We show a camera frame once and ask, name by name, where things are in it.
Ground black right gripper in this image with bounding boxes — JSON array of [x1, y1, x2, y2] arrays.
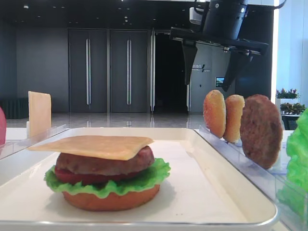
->
[[170, 27, 269, 91]]

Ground bread bun slice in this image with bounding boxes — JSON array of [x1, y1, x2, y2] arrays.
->
[[223, 94, 245, 143], [203, 90, 226, 138]]

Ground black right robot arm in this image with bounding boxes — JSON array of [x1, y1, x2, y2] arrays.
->
[[170, 0, 269, 91]]

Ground brown meat patty standing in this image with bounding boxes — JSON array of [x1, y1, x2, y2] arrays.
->
[[240, 94, 283, 169]]

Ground lettuce on burger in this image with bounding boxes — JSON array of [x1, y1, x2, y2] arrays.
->
[[44, 158, 171, 199]]

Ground cheese slice on burger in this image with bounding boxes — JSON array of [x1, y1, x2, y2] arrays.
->
[[28, 135, 154, 161]]

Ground green lettuce leaf standing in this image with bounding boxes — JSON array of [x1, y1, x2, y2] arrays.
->
[[276, 115, 308, 210]]

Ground meat patty on burger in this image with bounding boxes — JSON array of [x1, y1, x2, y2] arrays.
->
[[56, 146, 155, 176]]

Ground tomato slice on burger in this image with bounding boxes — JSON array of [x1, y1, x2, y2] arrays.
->
[[54, 167, 138, 185]]

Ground standing cheese slice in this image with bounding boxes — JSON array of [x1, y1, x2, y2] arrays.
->
[[28, 91, 51, 138]]

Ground red tomato slice standing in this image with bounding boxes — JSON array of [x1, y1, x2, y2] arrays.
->
[[0, 108, 7, 146]]

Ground potted flower plants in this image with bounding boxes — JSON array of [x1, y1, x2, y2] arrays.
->
[[275, 89, 300, 115]]

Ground white serving tray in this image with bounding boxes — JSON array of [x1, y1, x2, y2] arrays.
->
[[0, 128, 278, 231]]

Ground bottom bun on burger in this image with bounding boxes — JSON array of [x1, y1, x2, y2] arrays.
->
[[63, 185, 160, 211]]

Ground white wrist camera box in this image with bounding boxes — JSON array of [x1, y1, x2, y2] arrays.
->
[[189, 7, 204, 25]]

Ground clear bun holder rail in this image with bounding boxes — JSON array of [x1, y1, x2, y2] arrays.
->
[[199, 125, 244, 154]]

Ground clear patty holder rail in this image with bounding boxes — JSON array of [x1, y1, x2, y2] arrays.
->
[[238, 147, 290, 193]]

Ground clear lettuce holder rail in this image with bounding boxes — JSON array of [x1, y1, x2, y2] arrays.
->
[[275, 176, 308, 231]]

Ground clear left holder rail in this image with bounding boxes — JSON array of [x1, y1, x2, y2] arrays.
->
[[0, 125, 67, 159]]

